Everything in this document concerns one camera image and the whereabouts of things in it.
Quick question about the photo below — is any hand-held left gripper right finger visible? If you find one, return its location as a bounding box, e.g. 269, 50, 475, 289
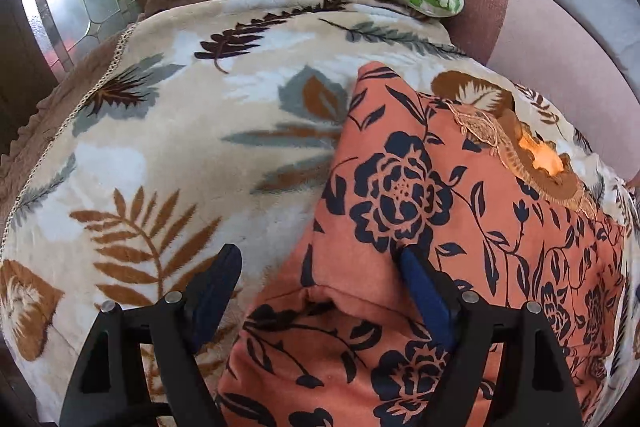
397, 247, 583, 427

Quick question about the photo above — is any orange floral garment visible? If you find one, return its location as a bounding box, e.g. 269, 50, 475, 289
216, 62, 631, 427

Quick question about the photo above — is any pink bolster cushion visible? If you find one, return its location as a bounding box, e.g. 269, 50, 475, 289
446, 0, 640, 188

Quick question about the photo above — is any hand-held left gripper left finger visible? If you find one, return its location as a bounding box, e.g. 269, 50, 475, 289
59, 243, 244, 427

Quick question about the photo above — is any beige leaf print blanket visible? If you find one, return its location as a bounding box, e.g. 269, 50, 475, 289
0, 0, 640, 427

